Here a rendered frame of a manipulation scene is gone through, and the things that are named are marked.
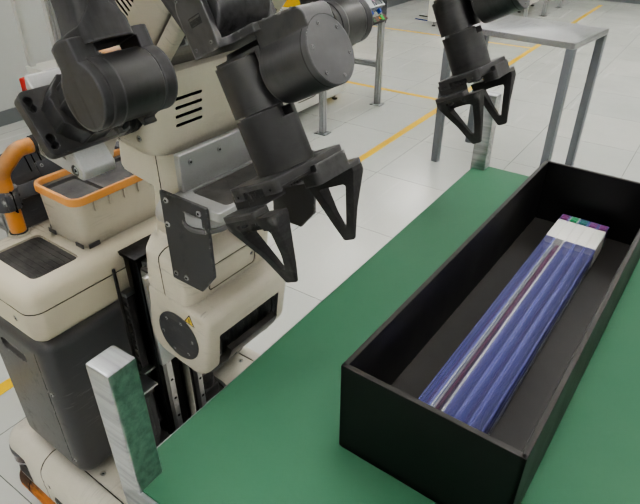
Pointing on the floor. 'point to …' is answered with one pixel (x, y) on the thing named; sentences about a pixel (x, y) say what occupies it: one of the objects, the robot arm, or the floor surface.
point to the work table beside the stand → (578, 34)
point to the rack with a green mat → (311, 345)
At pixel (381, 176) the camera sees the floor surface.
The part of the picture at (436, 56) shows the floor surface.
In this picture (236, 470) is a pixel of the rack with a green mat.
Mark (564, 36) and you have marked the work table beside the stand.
